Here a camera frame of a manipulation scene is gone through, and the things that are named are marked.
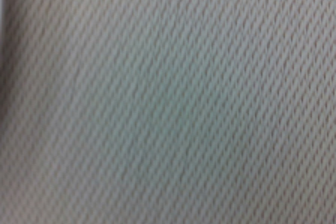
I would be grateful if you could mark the beige woven placemat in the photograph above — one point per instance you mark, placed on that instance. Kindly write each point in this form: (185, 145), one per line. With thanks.
(167, 111)

